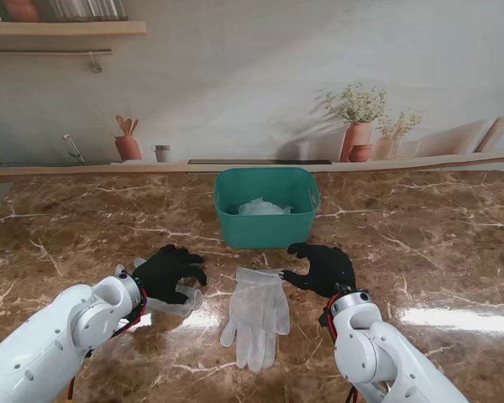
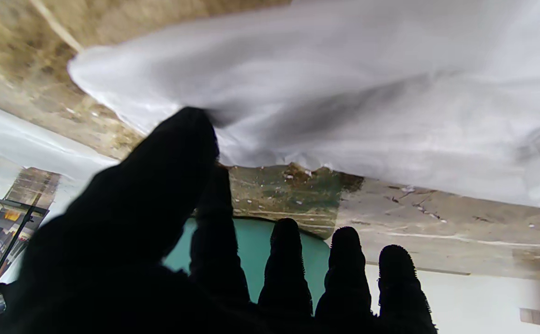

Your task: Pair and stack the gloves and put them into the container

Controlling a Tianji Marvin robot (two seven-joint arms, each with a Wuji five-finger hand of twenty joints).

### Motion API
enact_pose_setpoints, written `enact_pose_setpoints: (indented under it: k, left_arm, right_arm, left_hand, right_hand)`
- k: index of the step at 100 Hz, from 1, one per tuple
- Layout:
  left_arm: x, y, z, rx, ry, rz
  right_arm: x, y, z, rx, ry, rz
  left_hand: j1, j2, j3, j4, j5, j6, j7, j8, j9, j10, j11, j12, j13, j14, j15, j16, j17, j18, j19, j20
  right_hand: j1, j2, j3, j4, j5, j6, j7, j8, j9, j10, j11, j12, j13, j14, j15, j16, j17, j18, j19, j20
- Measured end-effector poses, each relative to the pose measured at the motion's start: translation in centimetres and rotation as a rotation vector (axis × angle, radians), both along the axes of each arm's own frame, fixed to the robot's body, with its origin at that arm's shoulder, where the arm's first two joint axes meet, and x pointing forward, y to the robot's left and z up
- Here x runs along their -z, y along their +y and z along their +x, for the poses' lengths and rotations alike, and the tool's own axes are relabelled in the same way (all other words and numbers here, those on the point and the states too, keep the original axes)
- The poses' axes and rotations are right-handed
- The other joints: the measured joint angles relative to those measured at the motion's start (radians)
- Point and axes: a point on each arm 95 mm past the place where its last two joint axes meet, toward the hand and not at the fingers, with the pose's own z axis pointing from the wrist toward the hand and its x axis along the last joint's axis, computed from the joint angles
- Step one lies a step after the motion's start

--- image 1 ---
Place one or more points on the translucent white disposable glove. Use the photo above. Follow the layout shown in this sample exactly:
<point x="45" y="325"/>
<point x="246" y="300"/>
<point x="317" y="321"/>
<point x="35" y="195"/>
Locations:
<point x="189" y="304"/>
<point x="260" y="206"/>
<point x="256" y="319"/>
<point x="285" y="208"/>

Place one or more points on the wooden wall shelf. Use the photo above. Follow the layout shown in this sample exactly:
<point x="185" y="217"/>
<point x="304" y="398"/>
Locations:
<point x="67" y="27"/>

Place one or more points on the teal plastic basket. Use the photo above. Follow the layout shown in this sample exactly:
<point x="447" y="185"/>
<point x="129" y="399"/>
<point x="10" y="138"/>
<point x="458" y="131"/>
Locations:
<point x="264" y="231"/>

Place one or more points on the row of glass jars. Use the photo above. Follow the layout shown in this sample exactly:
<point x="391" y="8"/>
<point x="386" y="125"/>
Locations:
<point x="88" y="9"/>

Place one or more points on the small dried flower bouquet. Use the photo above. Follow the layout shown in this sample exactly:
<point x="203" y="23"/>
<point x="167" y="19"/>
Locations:
<point x="401" y="124"/>

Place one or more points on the chrome faucet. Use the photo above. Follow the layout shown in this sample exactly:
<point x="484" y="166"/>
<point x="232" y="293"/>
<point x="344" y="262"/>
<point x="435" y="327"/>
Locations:
<point x="73" y="149"/>

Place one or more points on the terracotta jar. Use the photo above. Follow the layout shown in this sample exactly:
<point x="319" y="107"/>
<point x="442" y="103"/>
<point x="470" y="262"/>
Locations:
<point x="22" y="10"/>

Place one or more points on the grey mug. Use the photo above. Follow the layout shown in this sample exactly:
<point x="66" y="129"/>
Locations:
<point x="163" y="153"/>

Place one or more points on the pale wooden cutting board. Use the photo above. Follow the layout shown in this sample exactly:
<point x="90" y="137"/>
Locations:
<point x="493" y="134"/>

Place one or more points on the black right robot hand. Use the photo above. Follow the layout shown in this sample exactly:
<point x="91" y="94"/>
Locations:
<point x="327" y="268"/>

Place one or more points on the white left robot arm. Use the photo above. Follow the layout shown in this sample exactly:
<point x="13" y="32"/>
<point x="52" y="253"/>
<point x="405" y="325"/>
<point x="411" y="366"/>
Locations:
<point x="54" y="344"/>

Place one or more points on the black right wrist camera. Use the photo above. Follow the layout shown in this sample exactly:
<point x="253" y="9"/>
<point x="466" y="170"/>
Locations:
<point x="325" y="317"/>

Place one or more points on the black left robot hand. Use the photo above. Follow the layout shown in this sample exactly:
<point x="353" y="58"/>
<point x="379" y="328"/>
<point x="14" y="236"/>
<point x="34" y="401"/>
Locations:
<point x="164" y="277"/>

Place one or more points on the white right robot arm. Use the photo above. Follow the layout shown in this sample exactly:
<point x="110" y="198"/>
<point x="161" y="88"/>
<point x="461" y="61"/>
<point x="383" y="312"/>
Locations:
<point x="382" y="352"/>

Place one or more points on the terracotta utensil pot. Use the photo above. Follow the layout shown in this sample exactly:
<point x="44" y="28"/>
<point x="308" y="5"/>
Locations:
<point x="128" y="148"/>

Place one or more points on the metal hook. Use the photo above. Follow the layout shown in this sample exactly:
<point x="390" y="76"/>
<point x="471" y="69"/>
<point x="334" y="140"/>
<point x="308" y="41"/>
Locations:
<point x="95" y="63"/>

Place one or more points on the metal wall rail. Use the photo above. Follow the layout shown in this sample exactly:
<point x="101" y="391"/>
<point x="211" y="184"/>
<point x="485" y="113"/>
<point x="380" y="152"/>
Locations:
<point x="46" y="50"/>

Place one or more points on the wooden spoon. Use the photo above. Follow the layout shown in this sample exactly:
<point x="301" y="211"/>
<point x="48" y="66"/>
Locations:
<point x="134" y="127"/>
<point x="120" y="124"/>

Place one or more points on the wooden spatula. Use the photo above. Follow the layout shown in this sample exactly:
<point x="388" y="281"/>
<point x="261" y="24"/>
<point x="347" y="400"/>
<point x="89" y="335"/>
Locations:
<point x="128" y="127"/>

